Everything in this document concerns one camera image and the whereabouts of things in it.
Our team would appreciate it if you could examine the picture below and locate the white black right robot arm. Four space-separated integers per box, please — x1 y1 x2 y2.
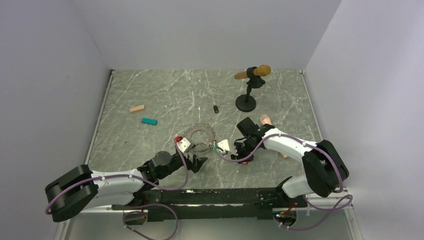
231 117 350 208

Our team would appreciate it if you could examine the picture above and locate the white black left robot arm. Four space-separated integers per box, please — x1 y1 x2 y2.
44 151 207 223

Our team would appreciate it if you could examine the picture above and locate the black microphone stand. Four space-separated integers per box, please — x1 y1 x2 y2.
235 76 266 113

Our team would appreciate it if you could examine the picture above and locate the teal block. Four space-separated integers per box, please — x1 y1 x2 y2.
141 117 158 126

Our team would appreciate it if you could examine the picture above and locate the black tag key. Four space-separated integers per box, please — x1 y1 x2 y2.
213 104 222 114

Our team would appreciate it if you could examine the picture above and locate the tan wooden block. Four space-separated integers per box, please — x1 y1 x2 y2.
129 104 146 113

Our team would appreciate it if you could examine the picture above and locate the gold microphone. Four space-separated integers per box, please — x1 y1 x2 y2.
234 65 272 80

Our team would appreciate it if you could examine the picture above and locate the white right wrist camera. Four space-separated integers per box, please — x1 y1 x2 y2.
216 139 231 156

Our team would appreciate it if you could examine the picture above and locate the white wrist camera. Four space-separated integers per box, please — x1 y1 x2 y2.
216 139 231 156
174 136 194 153

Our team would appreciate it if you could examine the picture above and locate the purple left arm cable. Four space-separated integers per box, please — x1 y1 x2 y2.
44 142 190 216

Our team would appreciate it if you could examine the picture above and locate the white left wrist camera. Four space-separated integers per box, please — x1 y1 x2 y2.
174 136 194 153

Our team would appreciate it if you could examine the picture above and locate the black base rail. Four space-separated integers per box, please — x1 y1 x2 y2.
111 187 307 222

